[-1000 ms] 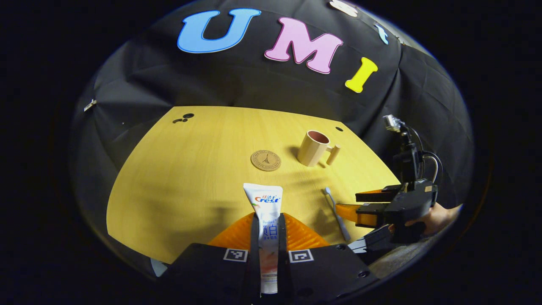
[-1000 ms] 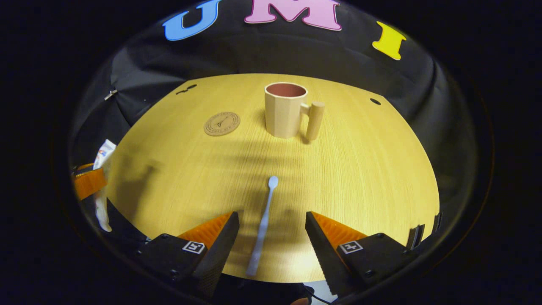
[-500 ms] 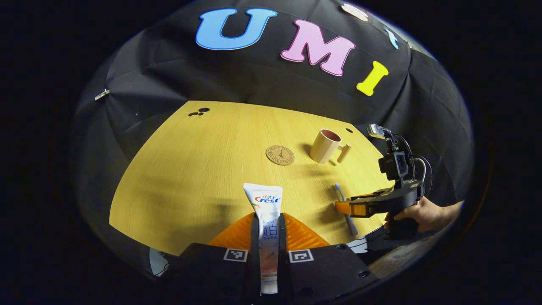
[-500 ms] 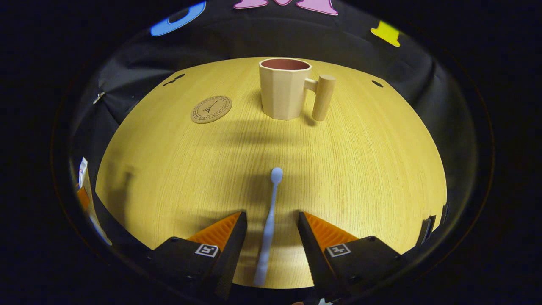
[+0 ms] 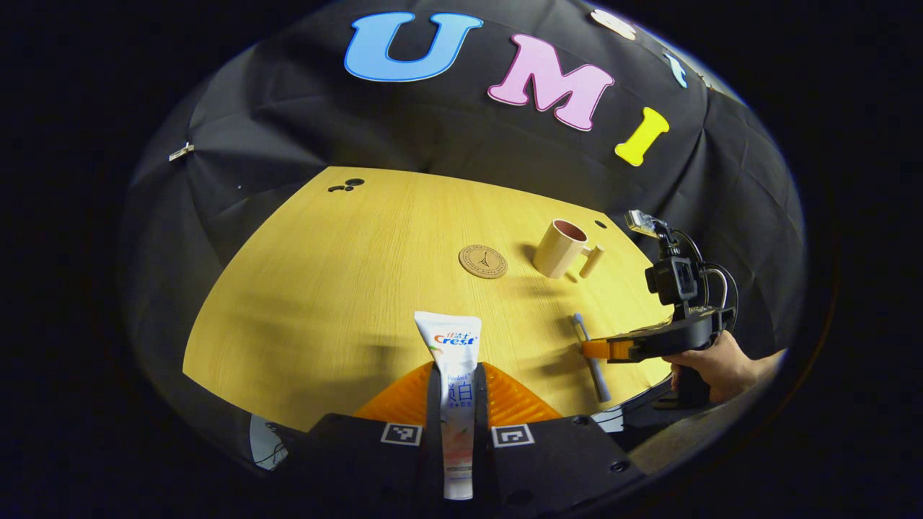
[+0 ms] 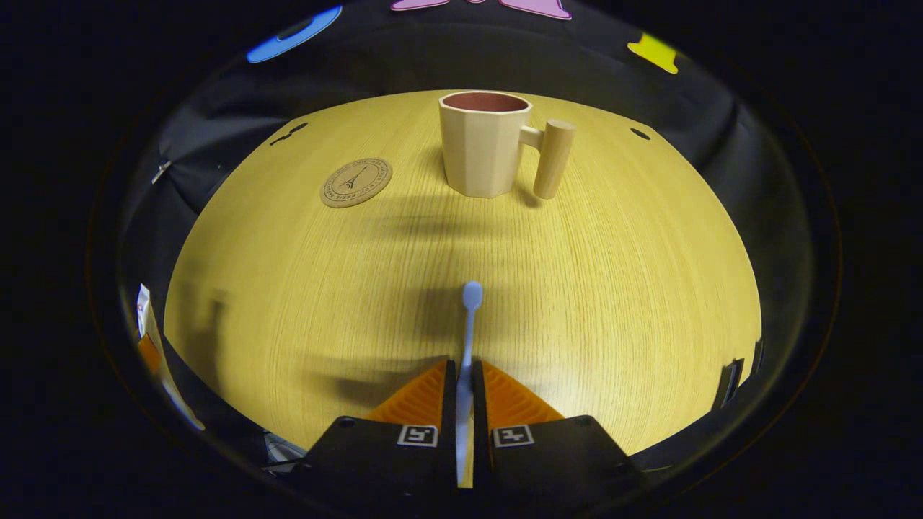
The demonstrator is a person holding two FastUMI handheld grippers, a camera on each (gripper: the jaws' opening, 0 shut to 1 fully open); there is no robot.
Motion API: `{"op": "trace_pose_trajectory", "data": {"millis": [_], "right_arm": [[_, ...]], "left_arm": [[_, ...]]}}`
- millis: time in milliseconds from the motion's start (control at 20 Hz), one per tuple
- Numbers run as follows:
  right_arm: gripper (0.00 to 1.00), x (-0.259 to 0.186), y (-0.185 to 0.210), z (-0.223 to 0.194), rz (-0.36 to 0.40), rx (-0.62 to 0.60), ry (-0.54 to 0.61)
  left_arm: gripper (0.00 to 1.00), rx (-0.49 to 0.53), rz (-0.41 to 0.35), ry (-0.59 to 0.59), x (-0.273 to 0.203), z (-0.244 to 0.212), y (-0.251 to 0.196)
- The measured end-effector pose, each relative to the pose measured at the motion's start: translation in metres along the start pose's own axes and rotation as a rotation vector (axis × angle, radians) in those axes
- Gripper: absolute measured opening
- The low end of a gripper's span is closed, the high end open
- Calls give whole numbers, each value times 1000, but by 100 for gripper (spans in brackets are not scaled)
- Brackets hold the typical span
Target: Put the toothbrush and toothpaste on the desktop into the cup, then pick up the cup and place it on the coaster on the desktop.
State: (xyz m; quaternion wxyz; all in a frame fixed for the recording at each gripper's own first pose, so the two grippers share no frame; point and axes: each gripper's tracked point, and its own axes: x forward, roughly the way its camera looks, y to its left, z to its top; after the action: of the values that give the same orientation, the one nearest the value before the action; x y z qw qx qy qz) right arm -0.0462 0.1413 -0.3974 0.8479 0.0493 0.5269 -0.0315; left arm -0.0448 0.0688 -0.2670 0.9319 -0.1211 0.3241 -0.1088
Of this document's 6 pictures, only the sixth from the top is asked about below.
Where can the beige cup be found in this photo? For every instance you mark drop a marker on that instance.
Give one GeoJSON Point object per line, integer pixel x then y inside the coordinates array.
{"type": "Point", "coordinates": [479, 155]}

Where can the wooden desktop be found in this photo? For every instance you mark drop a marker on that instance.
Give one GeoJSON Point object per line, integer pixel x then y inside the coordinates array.
{"type": "Point", "coordinates": [577, 288]}

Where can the black backdrop cloth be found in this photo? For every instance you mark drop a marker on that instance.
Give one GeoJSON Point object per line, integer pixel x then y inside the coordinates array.
{"type": "Point", "coordinates": [404, 58]}

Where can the light blue toothbrush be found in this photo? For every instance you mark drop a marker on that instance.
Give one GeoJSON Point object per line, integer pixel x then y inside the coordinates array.
{"type": "Point", "coordinates": [471, 297]}

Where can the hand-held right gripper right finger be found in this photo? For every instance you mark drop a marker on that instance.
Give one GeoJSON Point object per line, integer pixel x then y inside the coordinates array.
{"type": "Point", "coordinates": [480, 418]}

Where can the white toothpaste tube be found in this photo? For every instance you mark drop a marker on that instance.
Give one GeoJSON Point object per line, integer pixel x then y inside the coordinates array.
{"type": "Point", "coordinates": [146, 310]}

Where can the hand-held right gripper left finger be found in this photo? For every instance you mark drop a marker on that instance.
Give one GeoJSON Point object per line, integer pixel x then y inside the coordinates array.
{"type": "Point", "coordinates": [448, 418]}

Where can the round cork coaster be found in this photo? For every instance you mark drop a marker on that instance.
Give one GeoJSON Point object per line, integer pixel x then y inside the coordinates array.
{"type": "Point", "coordinates": [356, 183]}

